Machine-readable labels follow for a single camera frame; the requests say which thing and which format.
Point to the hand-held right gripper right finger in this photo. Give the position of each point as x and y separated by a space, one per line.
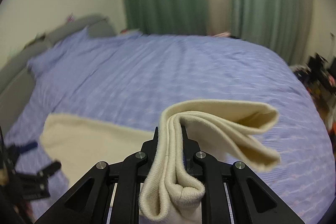
191 147

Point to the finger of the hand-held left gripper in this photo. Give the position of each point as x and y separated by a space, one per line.
27 146
48 167

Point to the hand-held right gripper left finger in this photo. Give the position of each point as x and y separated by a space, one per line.
149 145

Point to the cream pants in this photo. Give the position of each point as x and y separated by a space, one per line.
210 119

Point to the purple striped duvet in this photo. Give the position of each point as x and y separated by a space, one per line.
162 71

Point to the grey padded headboard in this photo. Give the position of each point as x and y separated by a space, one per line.
23 61

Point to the purple striped pillow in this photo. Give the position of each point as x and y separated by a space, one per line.
55 53

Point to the pink spotted cloth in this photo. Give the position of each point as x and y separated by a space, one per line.
222 34

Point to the black chair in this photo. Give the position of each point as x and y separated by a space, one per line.
319 66

